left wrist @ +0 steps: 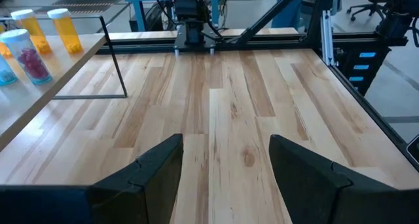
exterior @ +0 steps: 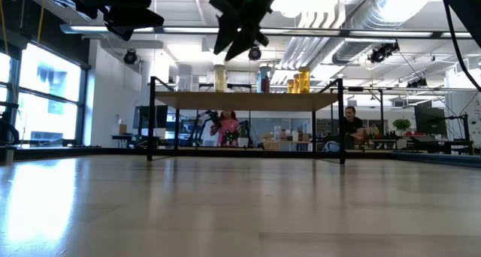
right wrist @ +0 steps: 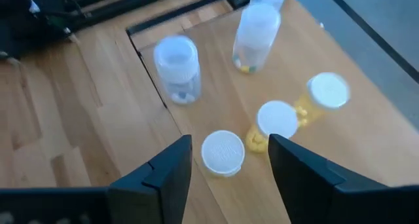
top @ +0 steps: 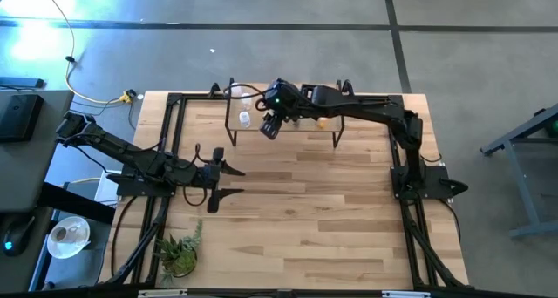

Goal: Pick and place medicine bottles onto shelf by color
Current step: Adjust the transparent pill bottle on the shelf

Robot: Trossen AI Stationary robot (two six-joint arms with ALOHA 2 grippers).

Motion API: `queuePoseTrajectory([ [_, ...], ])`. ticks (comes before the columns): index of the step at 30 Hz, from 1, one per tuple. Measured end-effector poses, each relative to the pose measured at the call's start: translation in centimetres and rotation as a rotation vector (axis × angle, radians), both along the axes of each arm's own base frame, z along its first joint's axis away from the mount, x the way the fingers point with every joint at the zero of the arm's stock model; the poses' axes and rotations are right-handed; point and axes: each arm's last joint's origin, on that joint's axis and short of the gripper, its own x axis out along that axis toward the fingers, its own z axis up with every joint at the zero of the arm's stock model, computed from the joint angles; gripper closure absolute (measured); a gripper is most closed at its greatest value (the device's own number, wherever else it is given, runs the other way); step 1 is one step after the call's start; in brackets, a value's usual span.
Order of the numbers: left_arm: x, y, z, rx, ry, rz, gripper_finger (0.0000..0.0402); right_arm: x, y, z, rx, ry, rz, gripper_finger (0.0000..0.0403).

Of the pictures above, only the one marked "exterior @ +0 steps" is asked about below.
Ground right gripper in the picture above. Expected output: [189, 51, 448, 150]
[209, 0, 286, 62]

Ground person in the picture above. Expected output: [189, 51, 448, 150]
[340, 105, 365, 150]
[210, 110, 241, 146]

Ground small robot green lights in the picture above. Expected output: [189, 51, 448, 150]
[221, 119, 251, 147]

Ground black monitor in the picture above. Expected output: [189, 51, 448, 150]
[414, 105, 447, 137]
[132, 104, 169, 130]

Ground brown cardboard boxes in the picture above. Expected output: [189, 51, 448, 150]
[262, 132, 281, 151]

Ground green potted plant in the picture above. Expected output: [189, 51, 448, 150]
[392, 117, 412, 150]

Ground black desk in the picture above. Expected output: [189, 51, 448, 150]
[409, 135, 474, 156]

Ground wooden shelf black frame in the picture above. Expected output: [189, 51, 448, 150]
[146, 76, 346, 165]

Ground black aluminium rig frame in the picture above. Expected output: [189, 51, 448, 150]
[0, 146, 481, 167]

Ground black ceiling camera rig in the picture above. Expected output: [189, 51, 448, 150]
[367, 41, 401, 65]

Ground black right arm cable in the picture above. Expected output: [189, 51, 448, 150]
[442, 0, 481, 93]

